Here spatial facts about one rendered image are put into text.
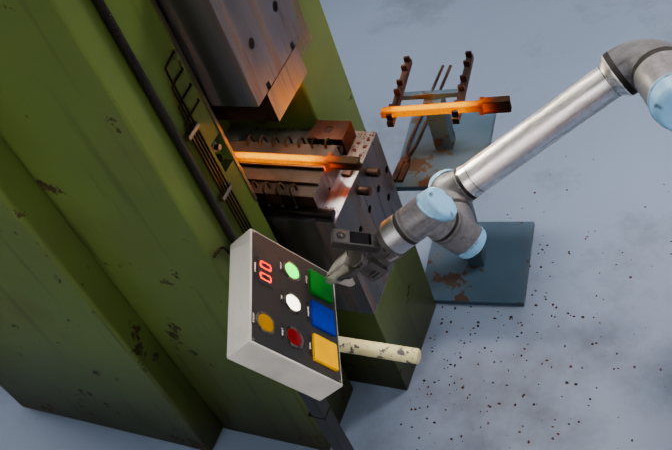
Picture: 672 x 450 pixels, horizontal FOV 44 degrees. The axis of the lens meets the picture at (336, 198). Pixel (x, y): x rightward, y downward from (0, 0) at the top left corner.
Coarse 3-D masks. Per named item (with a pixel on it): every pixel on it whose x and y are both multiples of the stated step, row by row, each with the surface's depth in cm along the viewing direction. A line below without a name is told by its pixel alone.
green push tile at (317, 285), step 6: (312, 270) 211; (312, 276) 209; (318, 276) 211; (312, 282) 208; (318, 282) 210; (324, 282) 212; (312, 288) 206; (318, 288) 208; (324, 288) 210; (330, 288) 212; (318, 294) 207; (324, 294) 209; (330, 294) 211; (324, 300) 208; (330, 300) 209
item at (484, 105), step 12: (504, 96) 250; (384, 108) 265; (396, 108) 263; (408, 108) 261; (420, 108) 260; (432, 108) 258; (444, 108) 256; (456, 108) 255; (468, 108) 254; (480, 108) 252; (492, 108) 253; (504, 108) 252
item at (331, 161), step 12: (240, 156) 256; (252, 156) 254; (264, 156) 252; (276, 156) 251; (288, 156) 249; (300, 156) 247; (312, 156) 246; (324, 156) 244; (336, 156) 242; (348, 156) 241; (336, 168) 242; (348, 168) 241; (360, 168) 240
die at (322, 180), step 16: (240, 144) 262; (256, 144) 260; (288, 144) 255; (304, 144) 253; (256, 176) 250; (272, 176) 248; (288, 176) 246; (304, 176) 243; (320, 176) 241; (336, 176) 250; (256, 192) 246; (272, 192) 244; (288, 192) 242; (304, 192) 240; (320, 192) 242
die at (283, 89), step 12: (288, 60) 220; (300, 60) 226; (288, 72) 220; (300, 72) 226; (276, 84) 215; (288, 84) 221; (276, 96) 216; (288, 96) 221; (216, 108) 223; (228, 108) 221; (240, 108) 219; (252, 108) 218; (264, 108) 216; (276, 108) 216; (240, 120) 223; (252, 120) 221; (264, 120) 220; (276, 120) 218
